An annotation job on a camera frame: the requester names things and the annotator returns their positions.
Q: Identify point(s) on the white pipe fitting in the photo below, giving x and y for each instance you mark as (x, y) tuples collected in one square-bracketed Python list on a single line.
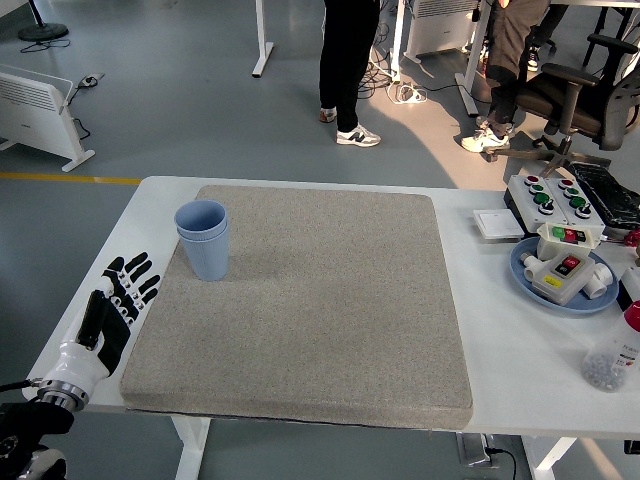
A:
[(600, 282), (531, 267)]

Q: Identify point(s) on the blue ribbed plastic cup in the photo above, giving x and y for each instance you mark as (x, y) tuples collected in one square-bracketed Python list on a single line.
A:
[(200, 216), (207, 260)]

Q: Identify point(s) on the seated person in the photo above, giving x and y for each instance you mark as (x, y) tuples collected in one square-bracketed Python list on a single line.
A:
[(510, 50)]

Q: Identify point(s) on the red small tool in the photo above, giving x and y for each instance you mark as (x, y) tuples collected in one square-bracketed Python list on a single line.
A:
[(632, 239)]

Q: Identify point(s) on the standing person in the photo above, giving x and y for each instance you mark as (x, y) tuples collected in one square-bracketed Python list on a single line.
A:
[(345, 60)]

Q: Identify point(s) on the blue plate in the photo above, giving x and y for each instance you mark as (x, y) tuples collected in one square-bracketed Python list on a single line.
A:
[(575, 306)]

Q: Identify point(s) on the grey red-black switch box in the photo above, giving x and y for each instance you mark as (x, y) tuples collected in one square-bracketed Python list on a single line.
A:
[(565, 287)]

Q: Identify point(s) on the white four-button control box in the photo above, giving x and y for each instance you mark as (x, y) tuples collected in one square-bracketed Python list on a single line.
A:
[(557, 195), (520, 194)]

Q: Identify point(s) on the grey-brown mat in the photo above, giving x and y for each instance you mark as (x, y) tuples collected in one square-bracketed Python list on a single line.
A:
[(325, 300)]

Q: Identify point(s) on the white wall switch plate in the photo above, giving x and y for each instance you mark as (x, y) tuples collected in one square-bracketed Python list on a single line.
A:
[(497, 224)]

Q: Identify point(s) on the white green-red switch box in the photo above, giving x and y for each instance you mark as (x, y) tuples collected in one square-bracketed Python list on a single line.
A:
[(550, 245)]

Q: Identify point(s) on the white panel heater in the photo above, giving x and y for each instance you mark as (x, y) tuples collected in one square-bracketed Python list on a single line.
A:
[(35, 115), (435, 30)]

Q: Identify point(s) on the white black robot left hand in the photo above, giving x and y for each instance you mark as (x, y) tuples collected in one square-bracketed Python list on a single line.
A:
[(80, 362)]

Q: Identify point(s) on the white table leg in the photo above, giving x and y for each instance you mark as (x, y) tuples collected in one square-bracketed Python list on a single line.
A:
[(550, 460), (192, 450)]

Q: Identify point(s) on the clear bottle red cap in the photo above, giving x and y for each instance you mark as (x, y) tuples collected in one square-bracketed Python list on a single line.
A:
[(607, 360)]

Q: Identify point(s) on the black round stand base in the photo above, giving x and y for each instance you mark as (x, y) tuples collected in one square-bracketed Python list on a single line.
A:
[(42, 31)]

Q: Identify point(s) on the black office chair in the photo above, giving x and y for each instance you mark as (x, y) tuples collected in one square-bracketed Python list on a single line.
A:
[(615, 110)]

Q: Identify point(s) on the black keyboard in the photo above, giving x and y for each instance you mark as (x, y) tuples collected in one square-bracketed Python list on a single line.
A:
[(610, 195)]

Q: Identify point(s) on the floor socket plug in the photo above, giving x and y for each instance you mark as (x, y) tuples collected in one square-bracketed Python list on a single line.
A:
[(90, 79)]

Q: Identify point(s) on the white desk leg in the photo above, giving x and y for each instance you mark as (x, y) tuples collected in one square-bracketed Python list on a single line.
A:
[(472, 65), (262, 40), (397, 40)]

